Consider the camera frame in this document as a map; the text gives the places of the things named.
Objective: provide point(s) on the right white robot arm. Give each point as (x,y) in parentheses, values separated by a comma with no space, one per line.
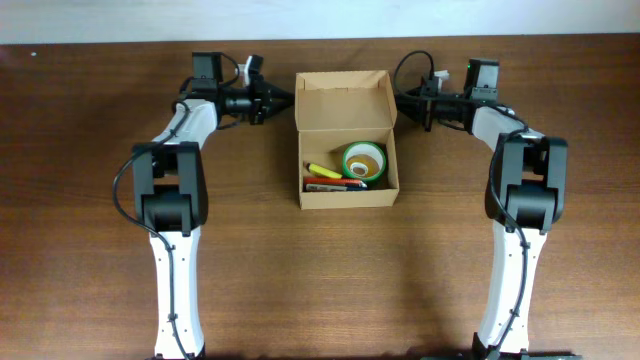
(524,196)

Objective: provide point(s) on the blue whiteboard marker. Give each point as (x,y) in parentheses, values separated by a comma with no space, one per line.
(355,187)

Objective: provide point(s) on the orange utility knife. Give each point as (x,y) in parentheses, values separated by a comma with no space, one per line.
(336,182)

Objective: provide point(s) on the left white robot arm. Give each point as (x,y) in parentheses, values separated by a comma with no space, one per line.
(170,192)

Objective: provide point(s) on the yellow highlighter marker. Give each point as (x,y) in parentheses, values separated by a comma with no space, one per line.
(320,171)

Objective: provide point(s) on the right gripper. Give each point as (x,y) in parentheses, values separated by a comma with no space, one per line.
(419,101)

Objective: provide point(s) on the brown cardboard box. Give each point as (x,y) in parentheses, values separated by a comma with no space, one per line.
(339,115)

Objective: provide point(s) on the green tape roll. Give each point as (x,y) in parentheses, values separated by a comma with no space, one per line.
(368,148)

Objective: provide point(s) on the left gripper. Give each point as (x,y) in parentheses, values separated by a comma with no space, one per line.
(264,97)

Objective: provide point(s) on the small yellow tape roll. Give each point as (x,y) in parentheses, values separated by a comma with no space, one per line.
(363,166)

